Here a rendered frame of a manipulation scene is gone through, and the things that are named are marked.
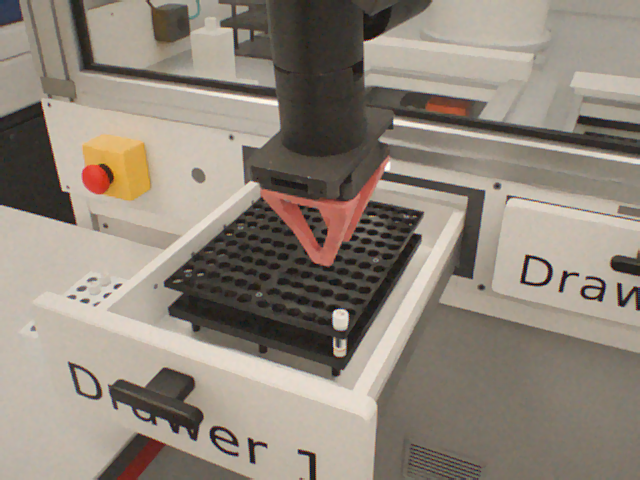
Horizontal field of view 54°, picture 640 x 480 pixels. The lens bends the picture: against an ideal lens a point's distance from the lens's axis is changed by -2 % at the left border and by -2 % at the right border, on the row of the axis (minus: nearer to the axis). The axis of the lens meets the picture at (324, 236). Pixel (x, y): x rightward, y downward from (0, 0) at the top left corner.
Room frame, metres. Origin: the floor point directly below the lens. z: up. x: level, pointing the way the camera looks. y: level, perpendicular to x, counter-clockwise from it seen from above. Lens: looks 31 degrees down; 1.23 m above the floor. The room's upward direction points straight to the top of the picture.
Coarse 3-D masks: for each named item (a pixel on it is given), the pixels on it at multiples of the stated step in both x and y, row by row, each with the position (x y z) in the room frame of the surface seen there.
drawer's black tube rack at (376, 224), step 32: (256, 224) 0.57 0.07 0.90; (320, 224) 0.57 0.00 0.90; (384, 224) 0.57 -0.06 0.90; (416, 224) 0.57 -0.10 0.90; (192, 256) 0.50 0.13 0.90; (224, 256) 0.50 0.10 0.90; (256, 256) 0.50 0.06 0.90; (288, 256) 0.51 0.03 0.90; (352, 256) 0.50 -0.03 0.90; (384, 256) 0.51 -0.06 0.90; (256, 288) 0.49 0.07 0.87; (288, 288) 0.45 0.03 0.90; (320, 288) 0.45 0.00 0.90; (352, 288) 0.50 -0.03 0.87; (384, 288) 0.49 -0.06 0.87; (192, 320) 0.45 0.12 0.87; (224, 320) 0.44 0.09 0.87; (256, 320) 0.44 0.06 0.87; (352, 320) 0.41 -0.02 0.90; (288, 352) 0.41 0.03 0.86; (320, 352) 0.40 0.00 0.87; (352, 352) 0.41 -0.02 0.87
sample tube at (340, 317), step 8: (336, 312) 0.40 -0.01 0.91; (344, 312) 0.40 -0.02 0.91; (336, 320) 0.40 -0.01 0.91; (344, 320) 0.40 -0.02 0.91; (336, 328) 0.40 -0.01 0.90; (344, 328) 0.40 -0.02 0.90; (336, 344) 0.40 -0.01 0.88; (344, 344) 0.40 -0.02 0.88; (336, 352) 0.40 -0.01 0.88; (344, 352) 0.40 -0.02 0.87
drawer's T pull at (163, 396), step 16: (128, 384) 0.32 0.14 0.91; (160, 384) 0.32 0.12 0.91; (176, 384) 0.32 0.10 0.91; (192, 384) 0.33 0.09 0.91; (128, 400) 0.31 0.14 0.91; (144, 400) 0.31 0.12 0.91; (160, 400) 0.31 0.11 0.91; (176, 400) 0.31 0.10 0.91; (160, 416) 0.30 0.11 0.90; (176, 416) 0.30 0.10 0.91; (192, 416) 0.29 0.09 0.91
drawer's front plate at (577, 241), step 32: (512, 224) 0.55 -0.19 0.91; (544, 224) 0.54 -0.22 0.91; (576, 224) 0.53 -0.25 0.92; (608, 224) 0.52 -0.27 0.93; (512, 256) 0.55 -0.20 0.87; (544, 256) 0.54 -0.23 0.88; (576, 256) 0.53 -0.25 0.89; (608, 256) 0.52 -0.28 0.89; (512, 288) 0.55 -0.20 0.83; (544, 288) 0.54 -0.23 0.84; (576, 288) 0.52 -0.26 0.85; (608, 288) 0.51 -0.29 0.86
